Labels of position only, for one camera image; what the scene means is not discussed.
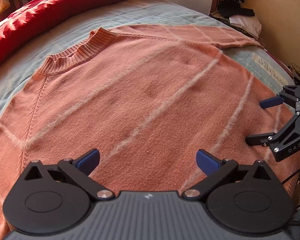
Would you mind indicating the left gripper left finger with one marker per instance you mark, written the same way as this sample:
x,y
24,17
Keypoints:
x,y
49,199

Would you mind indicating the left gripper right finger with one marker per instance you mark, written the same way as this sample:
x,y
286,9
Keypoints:
x,y
245,199

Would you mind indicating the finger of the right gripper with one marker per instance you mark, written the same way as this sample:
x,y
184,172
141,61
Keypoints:
x,y
289,95
269,139

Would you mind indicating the orange knit sweater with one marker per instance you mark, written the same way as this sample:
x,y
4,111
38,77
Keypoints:
x,y
148,97

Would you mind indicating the white cloth on chair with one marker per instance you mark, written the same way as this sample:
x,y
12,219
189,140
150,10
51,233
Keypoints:
x,y
250,24

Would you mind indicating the wooden chair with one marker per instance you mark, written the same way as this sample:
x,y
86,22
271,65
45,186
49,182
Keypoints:
x,y
219,9

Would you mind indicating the blue plaid bed sheet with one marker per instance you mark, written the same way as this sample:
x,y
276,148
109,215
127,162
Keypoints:
x,y
16,71

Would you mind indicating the red duvet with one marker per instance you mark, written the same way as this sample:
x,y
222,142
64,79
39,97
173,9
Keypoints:
x,y
39,16

